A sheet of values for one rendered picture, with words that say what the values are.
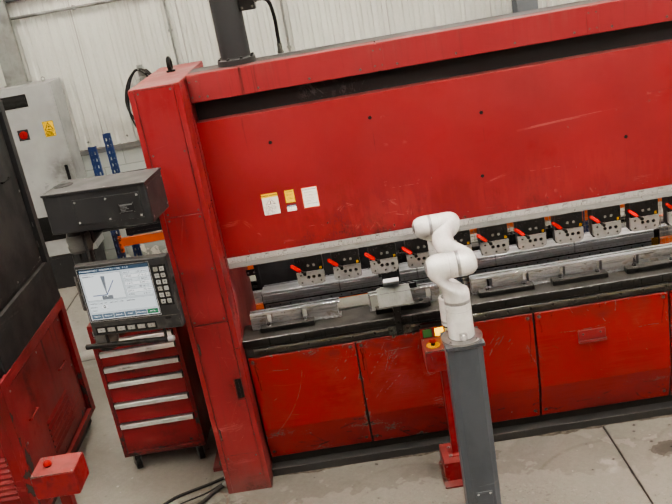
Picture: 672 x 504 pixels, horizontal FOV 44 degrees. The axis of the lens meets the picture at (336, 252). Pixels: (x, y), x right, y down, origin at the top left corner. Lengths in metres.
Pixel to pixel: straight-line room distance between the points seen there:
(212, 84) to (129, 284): 1.08
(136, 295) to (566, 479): 2.39
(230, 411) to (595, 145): 2.39
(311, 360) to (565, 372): 1.40
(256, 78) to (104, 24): 4.53
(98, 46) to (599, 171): 5.50
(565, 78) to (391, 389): 1.89
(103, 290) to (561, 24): 2.54
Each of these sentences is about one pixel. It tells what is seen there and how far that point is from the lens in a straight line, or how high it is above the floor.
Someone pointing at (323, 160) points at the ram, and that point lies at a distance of 4.33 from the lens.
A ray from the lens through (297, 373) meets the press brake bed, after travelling 4.64.
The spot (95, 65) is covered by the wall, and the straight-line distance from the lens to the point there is 8.71.
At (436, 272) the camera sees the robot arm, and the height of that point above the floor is 1.36.
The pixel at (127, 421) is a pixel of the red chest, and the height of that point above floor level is 0.36.
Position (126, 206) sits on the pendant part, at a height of 1.85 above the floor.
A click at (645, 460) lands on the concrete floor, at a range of 4.80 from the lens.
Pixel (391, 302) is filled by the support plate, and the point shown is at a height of 1.00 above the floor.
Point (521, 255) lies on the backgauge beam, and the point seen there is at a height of 0.96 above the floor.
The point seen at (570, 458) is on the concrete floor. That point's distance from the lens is 4.81.
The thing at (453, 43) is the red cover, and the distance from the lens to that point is 4.26.
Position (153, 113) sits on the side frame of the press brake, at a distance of 4.14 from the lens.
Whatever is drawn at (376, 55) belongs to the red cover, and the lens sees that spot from 4.22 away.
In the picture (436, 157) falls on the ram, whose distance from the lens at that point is 4.36.
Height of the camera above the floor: 2.75
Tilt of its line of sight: 20 degrees down
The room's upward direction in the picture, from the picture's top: 10 degrees counter-clockwise
